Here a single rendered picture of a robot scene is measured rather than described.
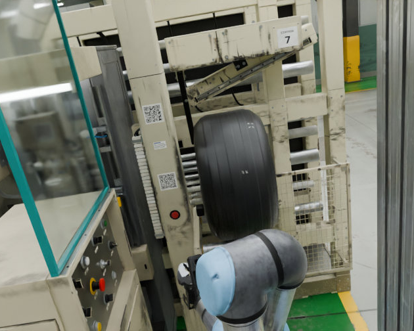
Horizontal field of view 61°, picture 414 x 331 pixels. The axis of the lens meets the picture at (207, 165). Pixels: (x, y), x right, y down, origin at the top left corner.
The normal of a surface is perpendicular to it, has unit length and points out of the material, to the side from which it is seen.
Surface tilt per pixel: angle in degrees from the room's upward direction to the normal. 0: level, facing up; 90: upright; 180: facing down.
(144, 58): 90
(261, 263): 54
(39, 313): 90
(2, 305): 90
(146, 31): 90
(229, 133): 34
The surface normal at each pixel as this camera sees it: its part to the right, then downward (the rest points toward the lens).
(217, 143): -0.10, -0.47
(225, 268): 0.05, -0.63
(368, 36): -0.03, 0.34
